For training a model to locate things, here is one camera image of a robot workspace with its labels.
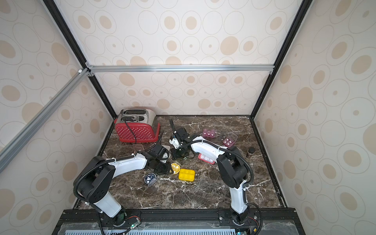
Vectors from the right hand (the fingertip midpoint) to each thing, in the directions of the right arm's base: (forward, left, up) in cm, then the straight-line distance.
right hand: (178, 156), depth 89 cm
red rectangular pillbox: (+3, -18, -7) cm, 19 cm away
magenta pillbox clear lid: (+17, -34, -6) cm, 39 cm away
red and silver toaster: (+15, +27, +10) cm, 32 cm away
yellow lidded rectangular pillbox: (-9, -6, -6) cm, 12 cm away
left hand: (-8, +1, -4) cm, 9 cm away
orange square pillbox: (+8, +28, -3) cm, 29 cm away
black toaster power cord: (+13, +31, +8) cm, 34 cm away
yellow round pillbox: (-4, +2, -7) cm, 8 cm away
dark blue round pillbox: (-12, +16, -7) cm, 21 cm away
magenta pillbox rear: (+23, -20, -6) cm, 31 cm away
